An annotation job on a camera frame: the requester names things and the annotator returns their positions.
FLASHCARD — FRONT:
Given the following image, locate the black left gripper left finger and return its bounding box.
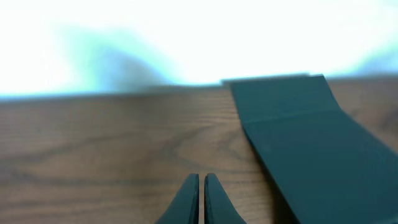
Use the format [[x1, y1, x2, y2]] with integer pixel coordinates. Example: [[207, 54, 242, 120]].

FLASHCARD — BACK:
[[155, 174, 199, 224]]

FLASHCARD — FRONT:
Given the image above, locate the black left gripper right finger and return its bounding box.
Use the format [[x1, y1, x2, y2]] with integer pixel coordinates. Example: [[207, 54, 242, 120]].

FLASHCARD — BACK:
[[204, 173, 246, 224]]

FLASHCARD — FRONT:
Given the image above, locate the dark green box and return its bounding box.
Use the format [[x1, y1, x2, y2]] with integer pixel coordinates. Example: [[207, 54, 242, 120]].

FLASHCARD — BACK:
[[230, 76, 397, 223]]

